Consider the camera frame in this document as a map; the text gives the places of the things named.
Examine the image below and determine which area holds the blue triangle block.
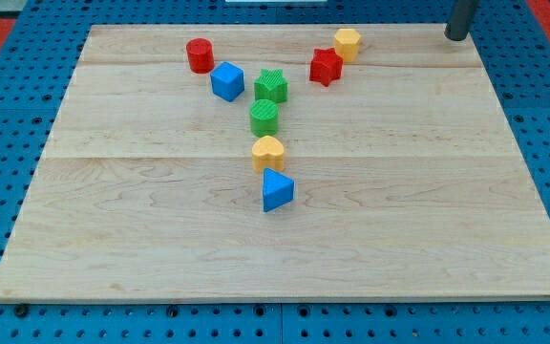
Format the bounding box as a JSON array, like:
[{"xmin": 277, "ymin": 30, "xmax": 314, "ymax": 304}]
[{"xmin": 263, "ymin": 168, "xmax": 295, "ymax": 212}]

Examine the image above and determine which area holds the red cylinder block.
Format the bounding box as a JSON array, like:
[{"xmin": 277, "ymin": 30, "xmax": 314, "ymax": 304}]
[{"xmin": 186, "ymin": 37, "xmax": 215, "ymax": 74}]

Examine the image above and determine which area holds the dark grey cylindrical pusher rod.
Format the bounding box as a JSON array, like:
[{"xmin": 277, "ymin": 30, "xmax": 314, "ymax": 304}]
[{"xmin": 444, "ymin": 0, "xmax": 480, "ymax": 41}]

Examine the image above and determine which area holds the red star block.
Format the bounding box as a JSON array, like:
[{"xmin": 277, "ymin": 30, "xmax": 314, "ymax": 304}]
[{"xmin": 309, "ymin": 48, "xmax": 343, "ymax": 87}]

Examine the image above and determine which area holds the blue cube block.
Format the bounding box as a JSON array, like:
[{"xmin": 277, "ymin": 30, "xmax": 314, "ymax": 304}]
[{"xmin": 210, "ymin": 61, "xmax": 244, "ymax": 102}]

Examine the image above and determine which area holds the light wooden board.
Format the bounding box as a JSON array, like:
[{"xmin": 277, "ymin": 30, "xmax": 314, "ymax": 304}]
[{"xmin": 0, "ymin": 24, "xmax": 550, "ymax": 304}]

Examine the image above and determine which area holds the green star block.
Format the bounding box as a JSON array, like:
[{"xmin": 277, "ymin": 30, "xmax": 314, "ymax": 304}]
[{"xmin": 254, "ymin": 69, "xmax": 288, "ymax": 103}]

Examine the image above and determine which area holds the yellow heart block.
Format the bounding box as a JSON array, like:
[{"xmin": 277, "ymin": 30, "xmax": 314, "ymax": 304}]
[{"xmin": 251, "ymin": 136, "xmax": 286, "ymax": 173}]

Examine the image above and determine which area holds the green cylinder block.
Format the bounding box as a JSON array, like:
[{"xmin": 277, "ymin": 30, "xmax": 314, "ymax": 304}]
[{"xmin": 250, "ymin": 99, "xmax": 279, "ymax": 138}]

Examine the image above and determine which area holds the yellow hexagon block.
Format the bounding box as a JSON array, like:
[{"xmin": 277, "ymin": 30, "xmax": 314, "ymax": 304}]
[{"xmin": 333, "ymin": 28, "xmax": 361, "ymax": 63}]

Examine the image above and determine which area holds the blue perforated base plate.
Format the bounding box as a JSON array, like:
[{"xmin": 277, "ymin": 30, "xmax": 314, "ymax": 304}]
[{"xmin": 0, "ymin": 0, "xmax": 550, "ymax": 343}]

